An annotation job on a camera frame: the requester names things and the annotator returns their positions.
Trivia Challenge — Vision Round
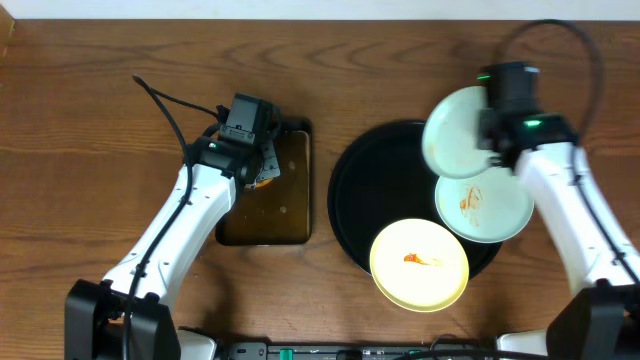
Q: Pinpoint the round black tray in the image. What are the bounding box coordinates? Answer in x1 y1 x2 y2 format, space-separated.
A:
327 118 504 281

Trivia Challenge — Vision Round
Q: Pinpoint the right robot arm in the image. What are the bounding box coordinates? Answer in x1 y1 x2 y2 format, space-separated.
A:
478 62 639 359

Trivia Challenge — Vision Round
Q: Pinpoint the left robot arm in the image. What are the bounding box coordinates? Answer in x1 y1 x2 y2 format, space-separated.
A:
64 94 282 359

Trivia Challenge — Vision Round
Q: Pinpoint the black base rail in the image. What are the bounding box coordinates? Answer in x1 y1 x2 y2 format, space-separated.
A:
214 342 479 360

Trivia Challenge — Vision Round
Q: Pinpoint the yellow plate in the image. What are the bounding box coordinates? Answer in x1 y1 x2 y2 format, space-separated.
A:
369 219 470 313

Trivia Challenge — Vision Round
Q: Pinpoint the light blue plate top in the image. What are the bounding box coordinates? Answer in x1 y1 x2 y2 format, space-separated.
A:
421 86 491 179

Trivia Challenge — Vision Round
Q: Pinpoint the orange green sponge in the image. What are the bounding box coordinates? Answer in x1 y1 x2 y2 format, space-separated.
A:
249 178 273 189

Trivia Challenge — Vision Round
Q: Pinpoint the black rectangular water tray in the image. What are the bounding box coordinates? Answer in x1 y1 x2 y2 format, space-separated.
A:
215 117 313 246

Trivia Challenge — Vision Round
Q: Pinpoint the light blue plate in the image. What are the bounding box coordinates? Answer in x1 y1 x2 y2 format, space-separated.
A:
421 86 491 179
435 168 534 243

